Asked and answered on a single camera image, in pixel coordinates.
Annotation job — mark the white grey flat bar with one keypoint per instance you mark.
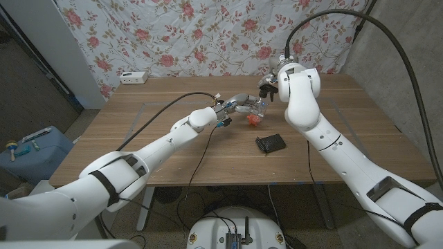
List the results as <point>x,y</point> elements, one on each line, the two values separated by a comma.
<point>36,135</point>

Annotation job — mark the white floor container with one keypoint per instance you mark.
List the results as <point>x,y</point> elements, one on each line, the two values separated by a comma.
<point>41,185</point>

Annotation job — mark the black round floor disc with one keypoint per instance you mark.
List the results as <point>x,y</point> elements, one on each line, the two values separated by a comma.
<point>167,195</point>

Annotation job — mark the white table leg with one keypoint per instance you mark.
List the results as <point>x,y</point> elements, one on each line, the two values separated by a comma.
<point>145,214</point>

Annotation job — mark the black backdrop stand pole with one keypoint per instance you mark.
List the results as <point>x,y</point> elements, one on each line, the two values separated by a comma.
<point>363,19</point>

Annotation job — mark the white robot torso base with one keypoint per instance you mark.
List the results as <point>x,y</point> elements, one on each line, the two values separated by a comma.
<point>214,228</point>

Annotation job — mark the blue storage box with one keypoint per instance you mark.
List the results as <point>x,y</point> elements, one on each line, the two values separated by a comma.
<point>38,162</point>

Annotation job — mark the clear plastic dispenser bottle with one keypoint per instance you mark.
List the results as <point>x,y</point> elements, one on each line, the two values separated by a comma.
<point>259,109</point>

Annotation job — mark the orange spiky stress ball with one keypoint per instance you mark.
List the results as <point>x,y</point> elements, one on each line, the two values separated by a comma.
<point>253,120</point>

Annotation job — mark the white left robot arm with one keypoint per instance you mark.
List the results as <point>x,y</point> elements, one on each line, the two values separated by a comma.
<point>155,148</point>

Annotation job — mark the black torso antenna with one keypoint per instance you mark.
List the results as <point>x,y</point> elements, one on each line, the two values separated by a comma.
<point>246,228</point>

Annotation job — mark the yellow blue toy maraca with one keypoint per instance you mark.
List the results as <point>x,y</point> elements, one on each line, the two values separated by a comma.
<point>11,145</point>

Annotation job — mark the black torso electronics box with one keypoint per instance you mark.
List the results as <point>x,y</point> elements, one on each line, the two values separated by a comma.
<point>233,240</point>

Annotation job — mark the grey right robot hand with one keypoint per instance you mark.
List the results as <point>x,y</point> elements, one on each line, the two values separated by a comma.
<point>273,67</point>

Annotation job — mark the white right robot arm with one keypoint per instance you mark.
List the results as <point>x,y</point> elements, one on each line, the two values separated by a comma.
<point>328,145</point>

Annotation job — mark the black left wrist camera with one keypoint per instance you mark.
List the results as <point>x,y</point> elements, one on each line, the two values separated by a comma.
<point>224,122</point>

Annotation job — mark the black ribbed card holder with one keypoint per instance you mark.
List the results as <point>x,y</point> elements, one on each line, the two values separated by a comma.
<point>271,143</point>

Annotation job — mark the teal plastic toy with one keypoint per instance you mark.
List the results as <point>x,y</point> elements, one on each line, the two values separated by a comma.
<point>22,151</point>

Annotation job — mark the white power strip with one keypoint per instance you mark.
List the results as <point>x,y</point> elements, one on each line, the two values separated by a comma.
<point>133,77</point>

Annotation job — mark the floral backdrop cloth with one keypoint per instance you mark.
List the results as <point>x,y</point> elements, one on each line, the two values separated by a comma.
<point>207,34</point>

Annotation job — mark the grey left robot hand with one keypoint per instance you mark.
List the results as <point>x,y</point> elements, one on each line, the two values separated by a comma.
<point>239,100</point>

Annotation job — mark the small green toy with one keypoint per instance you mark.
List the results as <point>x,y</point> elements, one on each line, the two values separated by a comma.
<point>35,145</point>

